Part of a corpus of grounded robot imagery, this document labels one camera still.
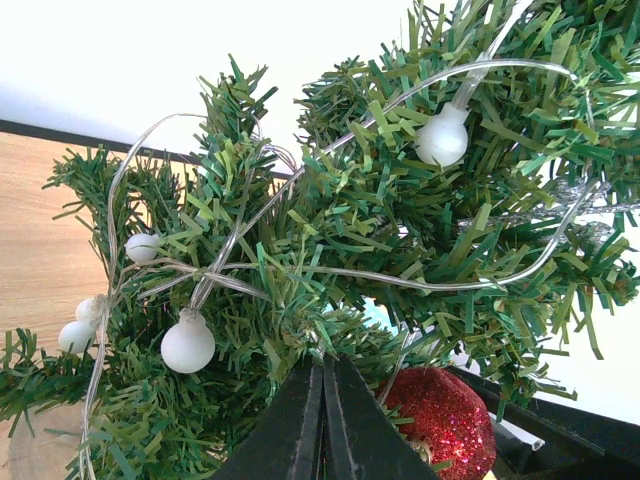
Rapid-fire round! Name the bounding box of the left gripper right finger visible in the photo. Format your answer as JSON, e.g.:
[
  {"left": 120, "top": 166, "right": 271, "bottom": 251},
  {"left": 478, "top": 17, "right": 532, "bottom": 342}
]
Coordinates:
[{"left": 324, "top": 356, "right": 438, "bottom": 480}]

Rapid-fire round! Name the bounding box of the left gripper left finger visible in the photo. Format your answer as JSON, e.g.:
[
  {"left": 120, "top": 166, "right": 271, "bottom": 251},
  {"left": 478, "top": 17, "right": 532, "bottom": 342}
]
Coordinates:
[{"left": 213, "top": 358, "right": 324, "bottom": 480}]

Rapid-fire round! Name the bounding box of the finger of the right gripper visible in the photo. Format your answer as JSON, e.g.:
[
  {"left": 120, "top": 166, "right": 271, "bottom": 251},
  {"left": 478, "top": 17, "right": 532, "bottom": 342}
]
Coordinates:
[{"left": 449, "top": 367, "right": 639, "bottom": 479}]

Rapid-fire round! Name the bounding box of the red ball ornament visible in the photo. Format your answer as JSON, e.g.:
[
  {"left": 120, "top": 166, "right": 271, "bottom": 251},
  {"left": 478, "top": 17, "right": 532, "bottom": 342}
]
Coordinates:
[{"left": 386, "top": 367, "right": 496, "bottom": 479}]

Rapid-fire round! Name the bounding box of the small green christmas tree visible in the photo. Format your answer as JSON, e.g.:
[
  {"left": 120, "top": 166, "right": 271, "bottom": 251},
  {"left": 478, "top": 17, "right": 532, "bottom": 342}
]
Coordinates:
[{"left": 0, "top": 0, "right": 640, "bottom": 480}]

